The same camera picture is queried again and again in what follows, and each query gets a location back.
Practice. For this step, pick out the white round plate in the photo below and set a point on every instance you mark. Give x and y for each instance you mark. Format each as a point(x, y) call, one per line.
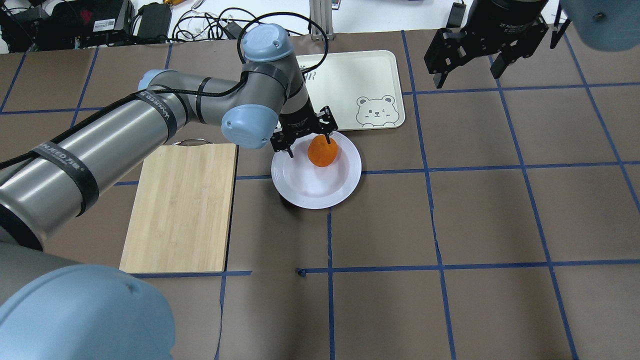
point(308, 186)

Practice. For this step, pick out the bamboo cutting board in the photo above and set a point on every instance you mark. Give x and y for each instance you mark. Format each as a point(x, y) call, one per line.
point(180, 220)

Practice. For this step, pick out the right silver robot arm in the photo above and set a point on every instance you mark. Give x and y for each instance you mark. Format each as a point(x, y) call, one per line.
point(603, 25)

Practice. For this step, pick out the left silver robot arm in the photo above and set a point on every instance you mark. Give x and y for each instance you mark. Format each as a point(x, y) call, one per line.
point(57, 309)

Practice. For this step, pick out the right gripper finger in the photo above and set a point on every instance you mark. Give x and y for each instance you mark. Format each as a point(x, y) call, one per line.
point(501, 63)
point(439, 79)

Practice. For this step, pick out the orange fruit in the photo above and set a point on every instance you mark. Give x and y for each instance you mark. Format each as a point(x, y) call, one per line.
point(322, 151)

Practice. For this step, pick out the cream bear tray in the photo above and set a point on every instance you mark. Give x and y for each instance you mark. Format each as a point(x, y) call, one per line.
point(361, 88)

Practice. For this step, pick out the black power adapter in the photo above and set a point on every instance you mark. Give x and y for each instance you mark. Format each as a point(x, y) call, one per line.
point(234, 28)

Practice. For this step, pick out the black electronics box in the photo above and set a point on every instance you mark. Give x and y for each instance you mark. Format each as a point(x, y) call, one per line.
point(42, 25)

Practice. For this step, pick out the aluminium frame post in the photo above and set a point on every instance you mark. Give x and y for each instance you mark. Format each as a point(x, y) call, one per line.
point(321, 13)

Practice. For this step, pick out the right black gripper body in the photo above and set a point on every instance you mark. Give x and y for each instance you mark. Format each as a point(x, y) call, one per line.
point(505, 24)

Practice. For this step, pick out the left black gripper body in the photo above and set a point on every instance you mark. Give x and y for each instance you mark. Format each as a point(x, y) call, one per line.
point(298, 121)

